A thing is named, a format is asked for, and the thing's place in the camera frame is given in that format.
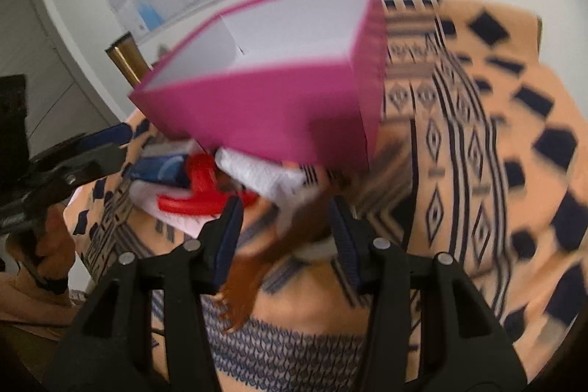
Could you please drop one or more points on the orange patterned blanket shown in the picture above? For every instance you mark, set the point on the orange patterned blanket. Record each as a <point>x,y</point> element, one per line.
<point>482,144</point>

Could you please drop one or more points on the person's left forearm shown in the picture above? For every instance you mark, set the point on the person's left forearm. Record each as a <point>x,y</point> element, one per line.
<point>27,302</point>

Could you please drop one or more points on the blue packet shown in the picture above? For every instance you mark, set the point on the blue packet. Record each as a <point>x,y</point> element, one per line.
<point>156,169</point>

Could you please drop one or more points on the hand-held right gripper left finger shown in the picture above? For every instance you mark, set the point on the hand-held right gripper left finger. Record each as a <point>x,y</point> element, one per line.
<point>229,231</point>

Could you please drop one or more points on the brown fringed object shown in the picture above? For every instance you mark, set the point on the brown fringed object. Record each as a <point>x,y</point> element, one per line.
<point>257,263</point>

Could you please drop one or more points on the grey door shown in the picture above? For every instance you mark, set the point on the grey door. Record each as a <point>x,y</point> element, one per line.
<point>41,52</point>

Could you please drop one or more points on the white flat packet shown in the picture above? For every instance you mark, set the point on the white flat packet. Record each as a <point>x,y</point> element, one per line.
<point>161,217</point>

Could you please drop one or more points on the white printed tube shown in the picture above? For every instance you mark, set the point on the white printed tube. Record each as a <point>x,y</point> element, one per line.
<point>257,176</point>

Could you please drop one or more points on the red plastic object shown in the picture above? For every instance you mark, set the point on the red plastic object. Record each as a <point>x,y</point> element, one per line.
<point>202,183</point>

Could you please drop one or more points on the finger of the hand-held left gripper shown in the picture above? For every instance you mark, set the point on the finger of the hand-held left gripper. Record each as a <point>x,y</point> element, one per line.
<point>92,164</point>
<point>110,135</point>

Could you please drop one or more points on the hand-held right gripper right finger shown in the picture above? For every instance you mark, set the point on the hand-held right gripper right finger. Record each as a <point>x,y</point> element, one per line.
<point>343,236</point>

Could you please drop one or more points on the person's left hand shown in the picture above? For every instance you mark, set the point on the person's left hand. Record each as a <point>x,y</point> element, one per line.
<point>55,240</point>

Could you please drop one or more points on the gold metal cylinder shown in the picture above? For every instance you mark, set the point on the gold metal cylinder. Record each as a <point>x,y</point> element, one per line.
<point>127,56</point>

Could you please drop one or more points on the pink cardboard box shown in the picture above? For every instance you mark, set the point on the pink cardboard box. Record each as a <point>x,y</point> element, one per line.
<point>275,112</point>

